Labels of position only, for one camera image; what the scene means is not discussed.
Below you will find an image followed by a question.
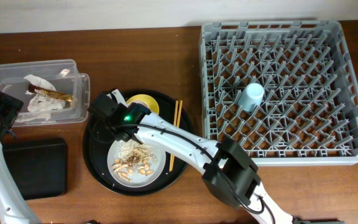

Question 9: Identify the wooden chopstick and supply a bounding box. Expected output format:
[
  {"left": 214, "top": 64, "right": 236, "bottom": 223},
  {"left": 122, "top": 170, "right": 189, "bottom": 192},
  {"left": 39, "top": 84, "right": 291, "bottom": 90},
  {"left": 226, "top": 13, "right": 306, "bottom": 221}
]
[
  {"left": 170, "top": 100, "right": 183, "bottom": 172},
  {"left": 169, "top": 100, "right": 179, "bottom": 172}
]

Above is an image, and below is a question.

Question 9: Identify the light blue cup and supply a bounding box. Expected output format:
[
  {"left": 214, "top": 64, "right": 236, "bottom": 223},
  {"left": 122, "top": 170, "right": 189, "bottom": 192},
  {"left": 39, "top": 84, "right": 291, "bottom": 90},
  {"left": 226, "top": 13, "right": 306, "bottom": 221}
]
[{"left": 238, "top": 83, "right": 264, "bottom": 112}]

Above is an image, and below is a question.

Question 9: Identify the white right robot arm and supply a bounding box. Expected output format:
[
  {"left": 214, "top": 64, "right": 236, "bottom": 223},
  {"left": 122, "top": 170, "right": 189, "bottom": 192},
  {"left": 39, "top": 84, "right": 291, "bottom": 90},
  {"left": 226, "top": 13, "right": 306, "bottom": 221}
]
[{"left": 88, "top": 90, "right": 295, "bottom": 223}]

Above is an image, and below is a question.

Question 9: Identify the clear plastic waste bin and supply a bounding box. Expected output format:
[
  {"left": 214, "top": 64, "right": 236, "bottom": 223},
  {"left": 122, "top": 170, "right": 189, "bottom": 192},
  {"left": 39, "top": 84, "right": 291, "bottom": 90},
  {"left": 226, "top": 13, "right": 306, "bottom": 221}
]
[{"left": 0, "top": 59, "right": 90, "bottom": 127}]

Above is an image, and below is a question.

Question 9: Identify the grey plastic dishwasher rack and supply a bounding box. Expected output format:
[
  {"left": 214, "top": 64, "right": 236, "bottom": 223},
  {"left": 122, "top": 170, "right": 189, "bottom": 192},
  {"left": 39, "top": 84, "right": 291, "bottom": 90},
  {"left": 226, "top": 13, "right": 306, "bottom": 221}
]
[{"left": 199, "top": 21, "right": 358, "bottom": 166}]

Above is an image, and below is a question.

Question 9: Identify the round black serving tray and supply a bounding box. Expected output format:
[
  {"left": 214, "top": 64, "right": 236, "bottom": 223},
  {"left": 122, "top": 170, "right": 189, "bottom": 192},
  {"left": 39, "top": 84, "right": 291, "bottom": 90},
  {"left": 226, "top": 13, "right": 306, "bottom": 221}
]
[{"left": 83, "top": 90, "right": 195, "bottom": 197}]

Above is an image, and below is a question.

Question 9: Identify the crumpled white tissue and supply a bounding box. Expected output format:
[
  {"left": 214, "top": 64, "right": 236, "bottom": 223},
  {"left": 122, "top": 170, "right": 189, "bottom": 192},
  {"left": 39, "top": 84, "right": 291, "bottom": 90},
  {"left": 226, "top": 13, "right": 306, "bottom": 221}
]
[{"left": 16, "top": 75, "right": 66, "bottom": 123}]

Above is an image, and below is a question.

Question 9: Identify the gold snack wrapper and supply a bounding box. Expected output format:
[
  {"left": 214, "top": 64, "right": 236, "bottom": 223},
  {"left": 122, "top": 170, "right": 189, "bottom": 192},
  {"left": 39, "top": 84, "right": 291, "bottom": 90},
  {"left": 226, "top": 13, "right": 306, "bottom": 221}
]
[{"left": 28, "top": 84, "right": 73, "bottom": 103}]

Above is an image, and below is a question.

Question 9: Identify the yellow bowl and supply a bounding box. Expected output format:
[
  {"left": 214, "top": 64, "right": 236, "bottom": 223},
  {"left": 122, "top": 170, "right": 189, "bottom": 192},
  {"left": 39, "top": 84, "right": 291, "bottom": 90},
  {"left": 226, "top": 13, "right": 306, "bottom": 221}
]
[{"left": 126, "top": 94, "right": 160, "bottom": 114}]

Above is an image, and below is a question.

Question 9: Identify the grey plate with food scraps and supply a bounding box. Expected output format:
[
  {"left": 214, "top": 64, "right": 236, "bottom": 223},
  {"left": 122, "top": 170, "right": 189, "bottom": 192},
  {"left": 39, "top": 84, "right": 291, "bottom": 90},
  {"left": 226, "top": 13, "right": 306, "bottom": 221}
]
[{"left": 107, "top": 140, "right": 167, "bottom": 188}]

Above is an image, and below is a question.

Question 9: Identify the black rectangular box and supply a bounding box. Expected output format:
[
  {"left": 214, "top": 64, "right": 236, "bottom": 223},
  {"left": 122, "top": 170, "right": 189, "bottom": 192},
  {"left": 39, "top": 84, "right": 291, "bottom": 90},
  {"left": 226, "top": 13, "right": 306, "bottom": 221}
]
[{"left": 2, "top": 138, "right": 68, "bottom": 200}]

